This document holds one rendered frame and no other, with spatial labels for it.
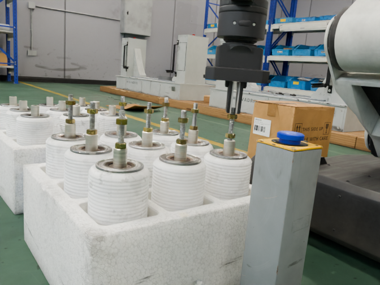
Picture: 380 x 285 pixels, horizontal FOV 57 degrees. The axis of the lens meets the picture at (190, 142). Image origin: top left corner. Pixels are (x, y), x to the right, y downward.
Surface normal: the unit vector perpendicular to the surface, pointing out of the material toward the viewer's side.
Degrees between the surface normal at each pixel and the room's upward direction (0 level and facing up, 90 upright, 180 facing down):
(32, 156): 90
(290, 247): 90
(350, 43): 105
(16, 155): 90
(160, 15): 90
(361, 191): 46
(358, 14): 53
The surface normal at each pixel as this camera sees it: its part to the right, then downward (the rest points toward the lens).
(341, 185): -0.51, -0.64
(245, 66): -0.01, 0.20
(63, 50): 0.60, 0.21
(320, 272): 0.08, -0.98
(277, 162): -0.80, 0.06
